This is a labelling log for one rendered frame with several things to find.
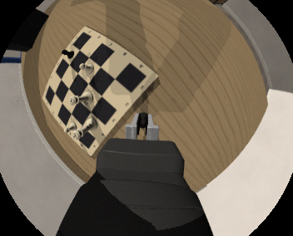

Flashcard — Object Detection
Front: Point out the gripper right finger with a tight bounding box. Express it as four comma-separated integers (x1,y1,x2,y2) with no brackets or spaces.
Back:
146,114,159,140

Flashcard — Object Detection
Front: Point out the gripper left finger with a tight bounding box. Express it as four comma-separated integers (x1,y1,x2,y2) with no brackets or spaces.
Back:
125,113,141,140

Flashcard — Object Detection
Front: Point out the black and cream chessboard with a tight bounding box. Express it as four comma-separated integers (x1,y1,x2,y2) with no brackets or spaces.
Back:
42,27,159,156

